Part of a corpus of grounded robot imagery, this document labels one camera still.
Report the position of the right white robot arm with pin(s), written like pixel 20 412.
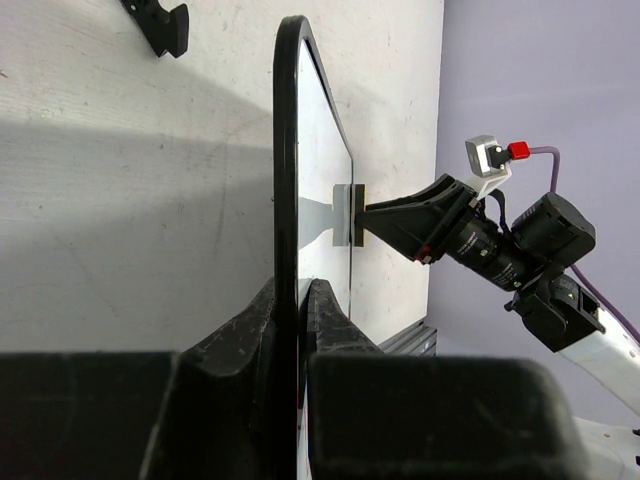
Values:
pixel 563 314

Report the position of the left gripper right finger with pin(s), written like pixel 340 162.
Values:
pixel 373 415

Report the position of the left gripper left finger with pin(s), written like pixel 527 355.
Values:
pixel 197 414

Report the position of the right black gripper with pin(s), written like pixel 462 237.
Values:
pixel 444 219

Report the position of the aluminium rail frame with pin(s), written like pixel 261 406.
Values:
pixel 417 339

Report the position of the black wire whiteboard stand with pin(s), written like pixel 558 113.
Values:
pixel 166 31

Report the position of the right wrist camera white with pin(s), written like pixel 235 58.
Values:
pixel 490 162

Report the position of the white dry-erase whiteboard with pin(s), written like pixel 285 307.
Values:
pixel 313 188

